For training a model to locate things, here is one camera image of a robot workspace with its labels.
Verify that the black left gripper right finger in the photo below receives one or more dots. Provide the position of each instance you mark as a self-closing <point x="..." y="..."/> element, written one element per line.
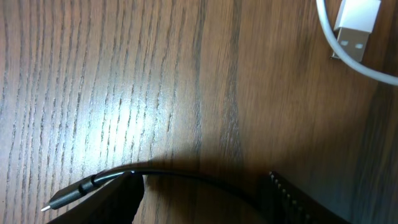
<point x="282" y="202"/>

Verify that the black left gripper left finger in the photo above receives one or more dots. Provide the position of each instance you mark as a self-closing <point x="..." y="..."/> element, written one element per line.
<point x="116" y="202"/>

